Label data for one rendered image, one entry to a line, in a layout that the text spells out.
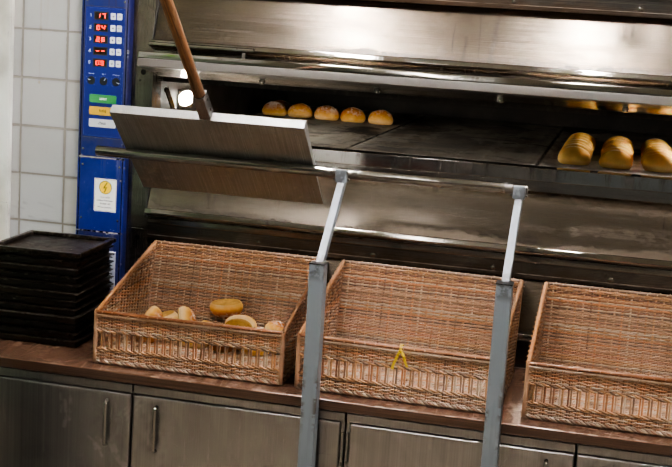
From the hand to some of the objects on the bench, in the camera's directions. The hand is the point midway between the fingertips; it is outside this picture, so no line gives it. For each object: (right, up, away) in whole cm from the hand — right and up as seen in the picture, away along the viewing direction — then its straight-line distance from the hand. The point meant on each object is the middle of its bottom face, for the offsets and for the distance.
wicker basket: (+12, -123, +115) cm, 169 cm away
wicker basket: (+69, -128, +102) cm, 178 cm away
